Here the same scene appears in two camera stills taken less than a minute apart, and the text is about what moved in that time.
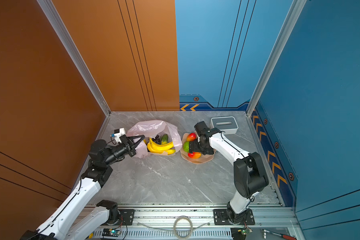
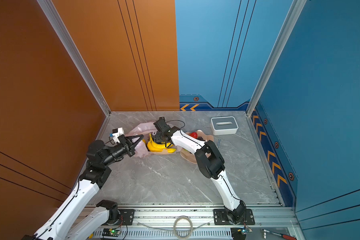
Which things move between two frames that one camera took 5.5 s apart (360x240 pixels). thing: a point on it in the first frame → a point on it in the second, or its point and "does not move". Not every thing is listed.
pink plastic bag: (150, 128) does not move
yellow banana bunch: (167, 148) does not move
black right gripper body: (198, 147) → (158, 137)
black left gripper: (130, 147) does not move
